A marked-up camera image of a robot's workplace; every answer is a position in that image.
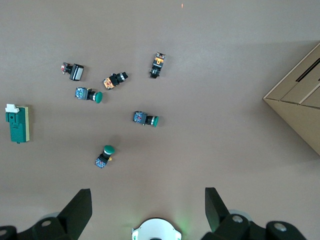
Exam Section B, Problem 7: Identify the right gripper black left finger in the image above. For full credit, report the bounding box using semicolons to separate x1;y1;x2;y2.
16;188;93;240

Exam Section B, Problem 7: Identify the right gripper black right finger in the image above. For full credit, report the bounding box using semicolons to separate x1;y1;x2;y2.
201;187;268;240

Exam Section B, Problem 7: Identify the brown table cover sheet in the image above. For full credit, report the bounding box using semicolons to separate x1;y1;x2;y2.
0;0;320;240

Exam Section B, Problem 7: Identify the brown cardboard box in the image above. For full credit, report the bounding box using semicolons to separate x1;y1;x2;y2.
262;41;320;157

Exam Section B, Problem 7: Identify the green mushroom pushbutton switch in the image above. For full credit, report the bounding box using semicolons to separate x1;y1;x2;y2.
74;86;104;105
132;110;160;129
94;144;116;169

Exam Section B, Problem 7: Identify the white square pushbutton switch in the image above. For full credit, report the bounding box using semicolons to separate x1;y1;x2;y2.
60;62;85;82

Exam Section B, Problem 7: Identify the orange black rotary switch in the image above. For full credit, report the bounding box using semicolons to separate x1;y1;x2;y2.
149;51;168;80

